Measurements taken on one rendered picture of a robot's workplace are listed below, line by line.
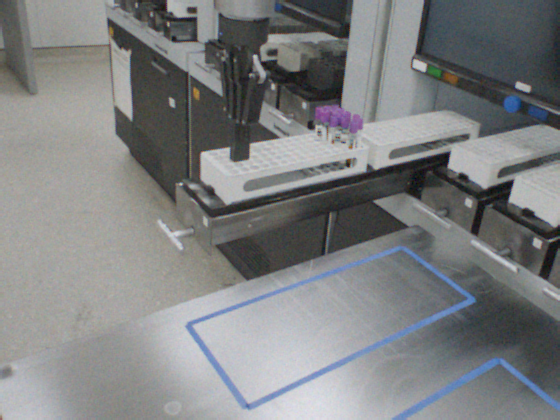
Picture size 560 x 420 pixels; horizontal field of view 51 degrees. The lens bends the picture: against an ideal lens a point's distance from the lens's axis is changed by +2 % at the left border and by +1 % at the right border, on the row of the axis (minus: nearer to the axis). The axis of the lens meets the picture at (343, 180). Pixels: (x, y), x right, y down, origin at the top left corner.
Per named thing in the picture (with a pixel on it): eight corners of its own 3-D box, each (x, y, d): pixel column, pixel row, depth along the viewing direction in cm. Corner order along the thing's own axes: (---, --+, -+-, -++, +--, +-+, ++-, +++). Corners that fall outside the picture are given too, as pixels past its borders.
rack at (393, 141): (443, 134, 136) (449, 109, 133) (476, 150, 129) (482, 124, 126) (343, 155, 119) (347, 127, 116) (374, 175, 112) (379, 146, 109)
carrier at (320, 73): (338, 92, 150) (340, 69, 147) (331, 93, 149) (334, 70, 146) (312, 79, 158) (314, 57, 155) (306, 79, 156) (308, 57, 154)
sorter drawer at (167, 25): (309, 26, 255) (311, 5, 251) (327, 34, 246) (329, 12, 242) (144, 33, 213) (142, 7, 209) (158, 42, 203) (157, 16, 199)
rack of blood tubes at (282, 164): (336, 156, 118) (339, 128, 115) (366, 176, 111) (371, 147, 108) (199, 185, 100) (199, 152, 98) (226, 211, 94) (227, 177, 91)
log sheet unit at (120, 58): (114, 106, 275) (108, 30, 259) (135, 127, 256) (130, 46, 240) (108, 107, 273) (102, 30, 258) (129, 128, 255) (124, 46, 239)
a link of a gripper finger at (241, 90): (255, 53, 90) (260, 55, 89) (253, 121, 95) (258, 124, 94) (232, 55, 88) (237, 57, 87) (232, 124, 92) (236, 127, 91)
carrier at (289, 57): (305, 75, 160) (307, 53, 158) (299, 75, 159) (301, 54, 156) (282, 63, 168) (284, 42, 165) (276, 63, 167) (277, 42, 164)
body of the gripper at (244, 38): (280, 20, 86) (277, 81, 90) (252, 7, 91) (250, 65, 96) (234, 21, 81) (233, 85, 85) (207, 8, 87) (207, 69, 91)
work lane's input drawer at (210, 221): (442, 155, 142) (450, 120, 138) (486, 178, 133) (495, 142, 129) (151, 224, 100) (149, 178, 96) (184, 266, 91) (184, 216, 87)
